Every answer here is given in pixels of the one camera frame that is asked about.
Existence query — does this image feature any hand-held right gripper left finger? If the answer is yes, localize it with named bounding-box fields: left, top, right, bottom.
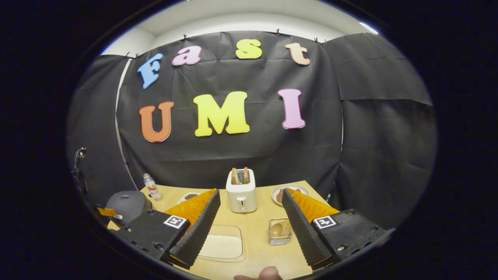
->
left=113, top=189, right=221, bottom=270

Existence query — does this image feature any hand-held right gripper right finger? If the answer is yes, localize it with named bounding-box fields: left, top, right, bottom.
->
left=282, top=188, right=395, bottom=271

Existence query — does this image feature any clear plastic rice container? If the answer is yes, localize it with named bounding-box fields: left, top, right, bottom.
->
left=196, top=224, right=246, bottom=263

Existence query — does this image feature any dark grey rice cooker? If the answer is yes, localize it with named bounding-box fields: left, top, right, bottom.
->
left=105, top=190, right=153, bottom=226

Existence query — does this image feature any metal wire chopstick holder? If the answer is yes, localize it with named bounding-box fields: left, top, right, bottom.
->
left=268, top=218, right=293, bottom=246

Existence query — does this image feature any white uncooked rice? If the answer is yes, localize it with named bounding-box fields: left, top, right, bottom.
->
left=198, top=234, right=243, bottom=259

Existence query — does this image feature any divided plate of beans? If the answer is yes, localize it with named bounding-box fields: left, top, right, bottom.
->
left=178, top=192, right=201, bottom=205

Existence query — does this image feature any small round plate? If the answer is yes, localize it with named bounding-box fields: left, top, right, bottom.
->
left=271, top=184, right=309, bottom=206

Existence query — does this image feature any white toaster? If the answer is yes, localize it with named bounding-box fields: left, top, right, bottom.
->
left=226, top=168, right=258, bottom=213

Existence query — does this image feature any clear plastic bottle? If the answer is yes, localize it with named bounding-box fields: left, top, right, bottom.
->
left=142, top=173, right=163, bottom=201

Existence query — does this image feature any black backdrop cloth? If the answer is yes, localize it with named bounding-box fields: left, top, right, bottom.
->
left=67, top=30, right=438, bottom=230

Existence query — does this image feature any ceiling light panel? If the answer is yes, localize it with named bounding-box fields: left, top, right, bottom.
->
left=360, top=21, right=380, bottom=35

